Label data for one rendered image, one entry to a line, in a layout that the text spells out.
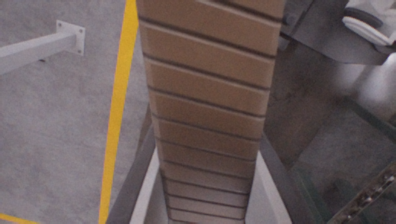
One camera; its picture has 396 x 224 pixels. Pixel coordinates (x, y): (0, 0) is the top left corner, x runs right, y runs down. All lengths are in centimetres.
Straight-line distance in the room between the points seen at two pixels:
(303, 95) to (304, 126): 23
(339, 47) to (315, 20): 18
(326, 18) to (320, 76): 39
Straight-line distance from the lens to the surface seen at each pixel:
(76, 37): 124
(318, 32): 103
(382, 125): 125
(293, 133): 143
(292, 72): 122
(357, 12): 92
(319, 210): 144
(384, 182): 111
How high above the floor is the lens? 106
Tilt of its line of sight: 61 degrees down
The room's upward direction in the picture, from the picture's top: 179 degrees counter-clockwise
